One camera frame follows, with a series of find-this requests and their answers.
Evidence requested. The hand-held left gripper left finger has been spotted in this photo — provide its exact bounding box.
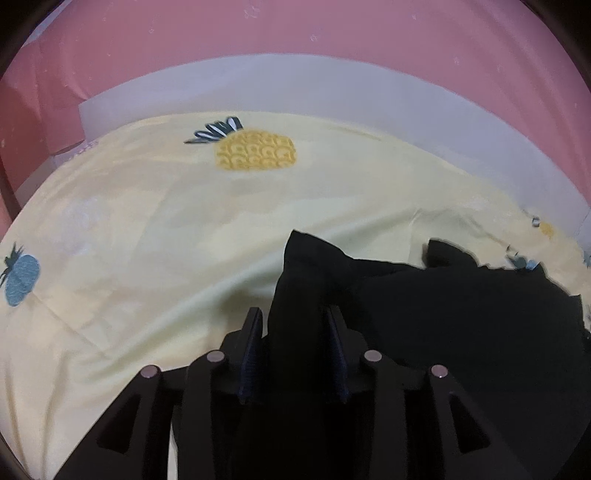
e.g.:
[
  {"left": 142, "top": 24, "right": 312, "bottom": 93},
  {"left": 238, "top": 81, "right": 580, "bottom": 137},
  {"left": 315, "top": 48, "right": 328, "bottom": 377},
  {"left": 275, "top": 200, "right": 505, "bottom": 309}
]
[{"left": 53, "top": 307, "right": 266, "bottom": 480}]

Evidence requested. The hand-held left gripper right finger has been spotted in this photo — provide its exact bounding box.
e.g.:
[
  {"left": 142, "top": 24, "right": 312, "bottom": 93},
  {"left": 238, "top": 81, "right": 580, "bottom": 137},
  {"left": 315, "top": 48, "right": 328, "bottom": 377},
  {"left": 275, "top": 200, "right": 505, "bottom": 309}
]
[{"left": 325, "top": 305, "right": 539, "bottom": 480}]

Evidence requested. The black long coat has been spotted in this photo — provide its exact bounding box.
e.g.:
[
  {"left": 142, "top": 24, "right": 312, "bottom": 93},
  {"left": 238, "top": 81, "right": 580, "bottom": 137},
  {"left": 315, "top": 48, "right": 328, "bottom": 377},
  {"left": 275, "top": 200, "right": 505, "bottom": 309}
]
[{"left": 268, "top": 230, "right": 591, "bottom": 480}]

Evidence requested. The yellow pineapple print bed sheet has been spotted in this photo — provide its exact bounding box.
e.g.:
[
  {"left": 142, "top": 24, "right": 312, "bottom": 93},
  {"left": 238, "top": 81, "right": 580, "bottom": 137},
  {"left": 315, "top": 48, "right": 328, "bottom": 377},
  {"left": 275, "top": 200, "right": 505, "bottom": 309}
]
[{"left": 0, "top": 114, "right": 591, "bottom": 480}]

